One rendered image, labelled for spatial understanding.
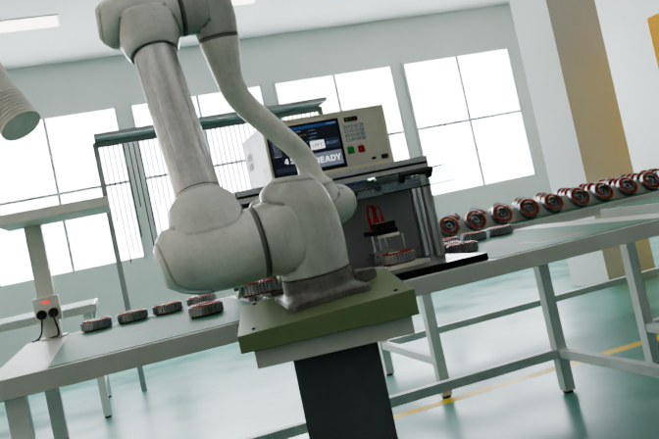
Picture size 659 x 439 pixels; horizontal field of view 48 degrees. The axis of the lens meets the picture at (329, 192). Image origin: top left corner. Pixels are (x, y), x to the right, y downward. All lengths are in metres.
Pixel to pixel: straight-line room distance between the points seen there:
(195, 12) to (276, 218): 0.56
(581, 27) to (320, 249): 5.05
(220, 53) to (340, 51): 7.63
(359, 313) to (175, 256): 0.38
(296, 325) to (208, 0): 0.81
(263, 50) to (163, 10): 7.41
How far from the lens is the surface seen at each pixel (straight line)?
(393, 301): 1.48
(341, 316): 1.47
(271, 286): 2.10
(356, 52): 9.50
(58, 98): 8.88
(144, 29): 1.78
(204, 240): 1.52
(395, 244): 2.69
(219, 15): 1.84
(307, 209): 1.55
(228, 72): 1.84
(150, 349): 2.01
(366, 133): 2.57
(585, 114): 6.26
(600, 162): 6.27
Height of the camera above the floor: 0.96
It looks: 2 degrees up
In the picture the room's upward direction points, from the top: 12 degrees counter-clockwise
